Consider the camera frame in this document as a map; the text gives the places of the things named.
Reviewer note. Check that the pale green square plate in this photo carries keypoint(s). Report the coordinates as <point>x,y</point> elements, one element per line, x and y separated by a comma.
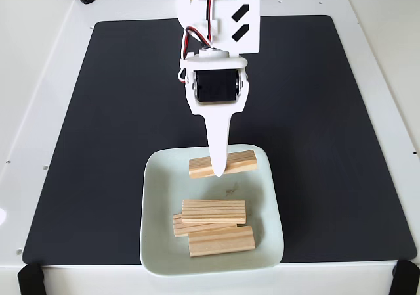
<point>164,190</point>

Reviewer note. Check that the single-groove wooden block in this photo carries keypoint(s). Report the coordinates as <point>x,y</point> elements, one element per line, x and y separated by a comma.
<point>220,242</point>

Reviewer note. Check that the four-groove wooden block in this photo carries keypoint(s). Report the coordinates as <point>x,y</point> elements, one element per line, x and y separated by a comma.
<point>178,226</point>

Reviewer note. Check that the black rubber mat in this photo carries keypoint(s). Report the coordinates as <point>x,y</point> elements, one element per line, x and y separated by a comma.
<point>98,176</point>

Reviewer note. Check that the striped grain wooden block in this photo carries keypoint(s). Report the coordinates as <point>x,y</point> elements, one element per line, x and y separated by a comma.
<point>213,211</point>

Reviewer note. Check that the plain wooden block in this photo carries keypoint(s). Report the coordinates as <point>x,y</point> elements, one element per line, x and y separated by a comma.
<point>241,162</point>

